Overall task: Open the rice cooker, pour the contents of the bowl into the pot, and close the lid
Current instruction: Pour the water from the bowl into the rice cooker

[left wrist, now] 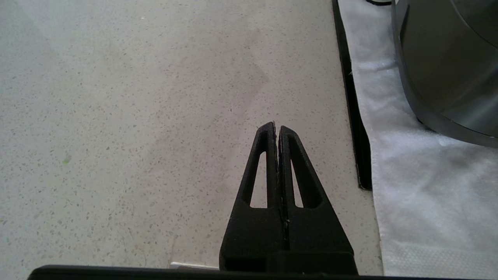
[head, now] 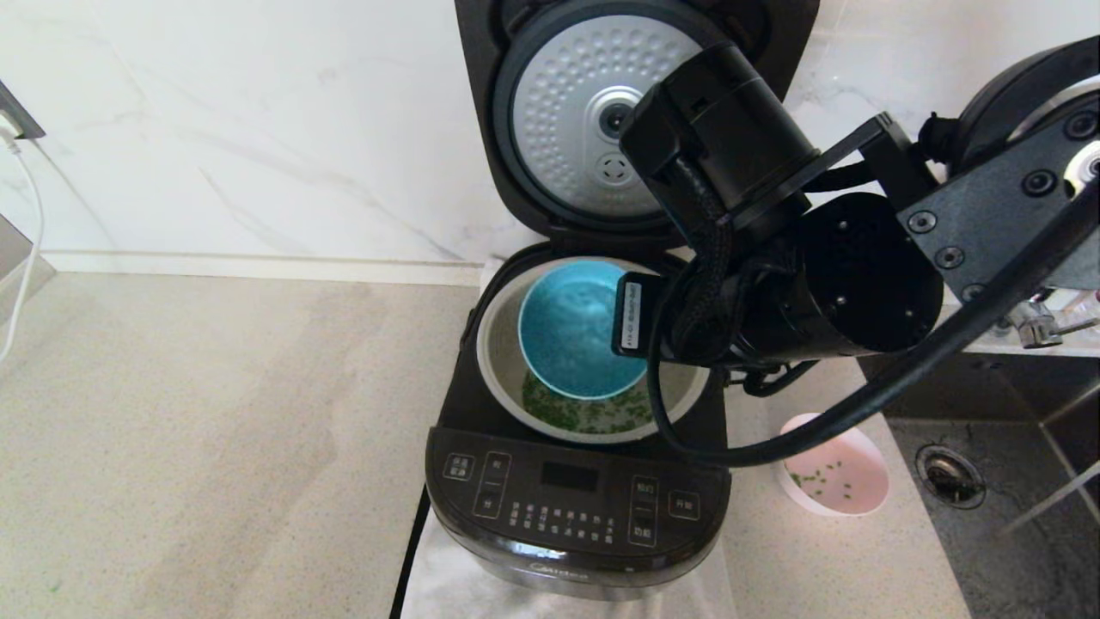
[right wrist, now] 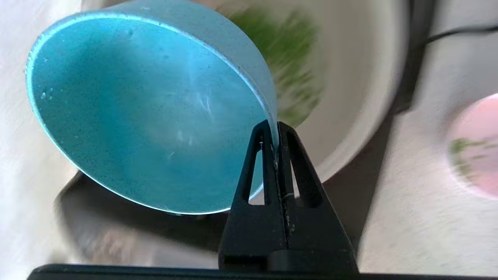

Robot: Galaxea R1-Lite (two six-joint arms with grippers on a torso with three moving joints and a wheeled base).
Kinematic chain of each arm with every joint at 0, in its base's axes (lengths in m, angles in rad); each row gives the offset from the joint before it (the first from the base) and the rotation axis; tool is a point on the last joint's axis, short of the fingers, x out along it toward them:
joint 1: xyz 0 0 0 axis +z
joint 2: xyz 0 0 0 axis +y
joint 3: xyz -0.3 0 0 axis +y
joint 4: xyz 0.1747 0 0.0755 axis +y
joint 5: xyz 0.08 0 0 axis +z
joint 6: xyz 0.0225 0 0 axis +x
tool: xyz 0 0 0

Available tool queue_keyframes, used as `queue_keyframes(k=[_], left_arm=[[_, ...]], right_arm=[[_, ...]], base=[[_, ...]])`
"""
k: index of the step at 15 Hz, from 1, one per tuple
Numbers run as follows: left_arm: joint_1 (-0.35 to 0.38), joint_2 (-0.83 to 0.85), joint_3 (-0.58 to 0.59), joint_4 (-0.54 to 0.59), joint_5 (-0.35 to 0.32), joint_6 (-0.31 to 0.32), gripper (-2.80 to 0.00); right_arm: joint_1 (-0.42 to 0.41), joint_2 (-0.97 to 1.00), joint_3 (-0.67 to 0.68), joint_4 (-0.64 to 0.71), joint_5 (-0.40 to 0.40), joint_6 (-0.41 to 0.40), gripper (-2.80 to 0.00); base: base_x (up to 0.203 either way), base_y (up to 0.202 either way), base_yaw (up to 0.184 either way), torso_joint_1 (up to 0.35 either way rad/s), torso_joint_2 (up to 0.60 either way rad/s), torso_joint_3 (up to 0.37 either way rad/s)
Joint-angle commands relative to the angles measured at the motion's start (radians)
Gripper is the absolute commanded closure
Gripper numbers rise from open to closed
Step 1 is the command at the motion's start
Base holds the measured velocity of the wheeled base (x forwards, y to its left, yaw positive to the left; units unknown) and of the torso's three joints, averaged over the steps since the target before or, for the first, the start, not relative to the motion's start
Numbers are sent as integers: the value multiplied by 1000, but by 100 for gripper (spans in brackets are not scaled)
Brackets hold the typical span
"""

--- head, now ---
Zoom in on blue bowl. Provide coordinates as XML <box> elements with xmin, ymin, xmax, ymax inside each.
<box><xmin>517</xmin><ymin>260</ymin><xmax>650</xmax><ymax>401</ymax></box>

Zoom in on dark grey rice cooker lid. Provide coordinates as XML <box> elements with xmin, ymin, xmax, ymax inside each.
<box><xmin>454</xmin><ymin>0</ymin><xmax>822</xmax><ymax>250</ymax></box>

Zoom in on pink bowl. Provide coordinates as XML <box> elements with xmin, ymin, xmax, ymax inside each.
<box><xmin>778</xmin><ymin>413</ymin><xmax>890</xmax><ymax>518</ymax></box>

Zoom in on beige inner pot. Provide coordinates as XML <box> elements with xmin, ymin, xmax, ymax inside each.
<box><xmin>475</xmin><ymin>256</ymin><xmax>714</xmax><ymax>444</ymax></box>

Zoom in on dark grey rice cooker body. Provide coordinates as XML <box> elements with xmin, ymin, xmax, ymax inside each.
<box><xmin>424</xmin><ymin>245</ymin><xmax>733</xmax><ymax>601</ymax></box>

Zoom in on white cloth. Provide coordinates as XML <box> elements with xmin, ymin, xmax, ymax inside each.
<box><xmin>400</xmin><ymin>255</ymin><xmax>740</xmax><ymax>619</ymax></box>

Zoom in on metal sink drain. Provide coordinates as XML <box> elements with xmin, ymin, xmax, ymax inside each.
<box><xmin>915</xmin><ymin>444</ymin><xmax>987</xmax><ymax>510</ymax></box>

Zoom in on chrome faucet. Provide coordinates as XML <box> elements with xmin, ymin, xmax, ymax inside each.
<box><xmin>997</xmin><ymin>292</ymin><xmax>1100</xmax><ymax>349</ymax></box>

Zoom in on stainless steel sink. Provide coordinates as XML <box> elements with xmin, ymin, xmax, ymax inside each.
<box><xmin>859</xmin><ymin>352</ymin><xmax>1100</xmax><ymax>619</ymax></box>

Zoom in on grey flat panel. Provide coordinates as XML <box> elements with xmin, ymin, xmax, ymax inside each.
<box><xmin>0</xmin><ymin>213</ymin><xmax>59</xmax><ymax>332</ymax></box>

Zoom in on white wall cable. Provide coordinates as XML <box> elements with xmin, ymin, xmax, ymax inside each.
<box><xmin>0</xmin><ymin>129</ymin><xmax>46</xmax><ymax>362</ymax></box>

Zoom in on dark wall socket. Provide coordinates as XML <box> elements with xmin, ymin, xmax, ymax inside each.
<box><xmin>0</xmin><ymin>79</ymin><xmax>48</xmax><ymax>143</ymax></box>

